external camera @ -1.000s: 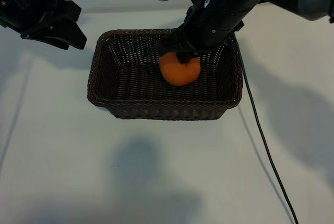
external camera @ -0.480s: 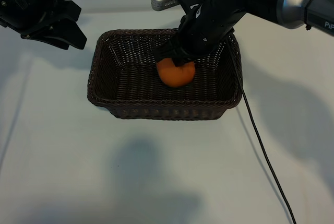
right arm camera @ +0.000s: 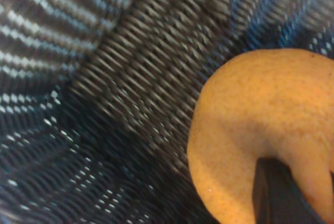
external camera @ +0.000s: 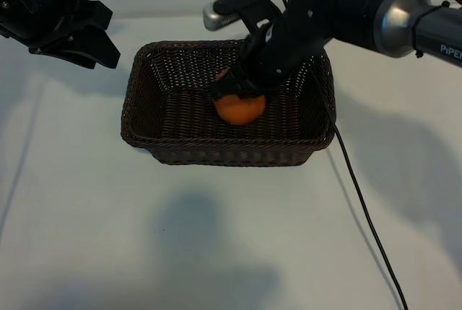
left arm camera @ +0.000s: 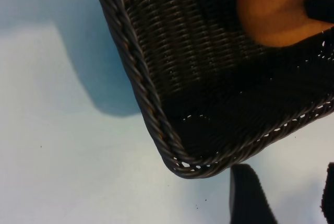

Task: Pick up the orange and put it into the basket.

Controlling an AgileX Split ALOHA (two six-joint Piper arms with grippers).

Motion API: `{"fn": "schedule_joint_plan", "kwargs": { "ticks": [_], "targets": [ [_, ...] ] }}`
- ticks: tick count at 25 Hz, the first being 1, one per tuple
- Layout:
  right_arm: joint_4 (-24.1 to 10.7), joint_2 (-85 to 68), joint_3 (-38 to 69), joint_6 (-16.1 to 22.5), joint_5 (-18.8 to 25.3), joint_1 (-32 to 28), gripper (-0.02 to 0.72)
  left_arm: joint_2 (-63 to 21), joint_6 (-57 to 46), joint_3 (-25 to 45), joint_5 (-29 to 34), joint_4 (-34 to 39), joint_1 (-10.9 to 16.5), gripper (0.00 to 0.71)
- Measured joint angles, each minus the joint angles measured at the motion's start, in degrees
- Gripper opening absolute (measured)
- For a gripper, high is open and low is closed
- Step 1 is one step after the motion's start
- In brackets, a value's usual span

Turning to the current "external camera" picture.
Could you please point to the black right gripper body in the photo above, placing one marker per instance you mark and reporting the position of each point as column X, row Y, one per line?
column 281, row 53

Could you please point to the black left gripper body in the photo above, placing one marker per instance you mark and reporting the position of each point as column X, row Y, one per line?
column 32, row 6

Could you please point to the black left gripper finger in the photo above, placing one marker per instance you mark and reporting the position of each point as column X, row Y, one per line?
column 101, row 50
column 68, row 53

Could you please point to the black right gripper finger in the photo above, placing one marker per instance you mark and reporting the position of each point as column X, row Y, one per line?
column 225, row 89
column 255, row 94

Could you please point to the orange fruit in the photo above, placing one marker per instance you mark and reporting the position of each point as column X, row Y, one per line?
column 238, row 111

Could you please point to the dark brown wicker basket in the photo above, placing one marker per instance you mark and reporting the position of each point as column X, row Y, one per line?
column 202, row 133

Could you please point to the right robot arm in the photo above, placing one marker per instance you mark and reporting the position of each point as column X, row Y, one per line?
column 397, row 24

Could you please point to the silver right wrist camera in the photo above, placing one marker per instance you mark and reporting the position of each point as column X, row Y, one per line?
column 234, row 1

